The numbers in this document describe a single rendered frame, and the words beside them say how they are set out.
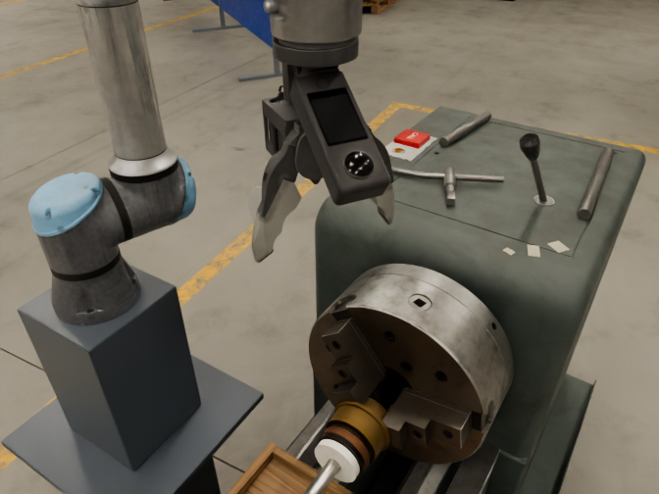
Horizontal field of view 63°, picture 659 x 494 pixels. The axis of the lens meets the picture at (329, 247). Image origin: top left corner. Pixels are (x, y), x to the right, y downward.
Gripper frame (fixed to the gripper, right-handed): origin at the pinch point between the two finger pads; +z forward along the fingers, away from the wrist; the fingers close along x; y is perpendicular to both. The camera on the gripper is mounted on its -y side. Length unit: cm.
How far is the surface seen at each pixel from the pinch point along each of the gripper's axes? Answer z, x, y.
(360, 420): 31.6, -4.7, 0.4
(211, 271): 143, -21, 188
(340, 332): 24.3, -6.7, 10.4
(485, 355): 25.9, -24.0, -1.5
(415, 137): 17, -45, 50
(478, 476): 57, -27, -3
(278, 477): 55, 5, 11
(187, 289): 143, -7, 179
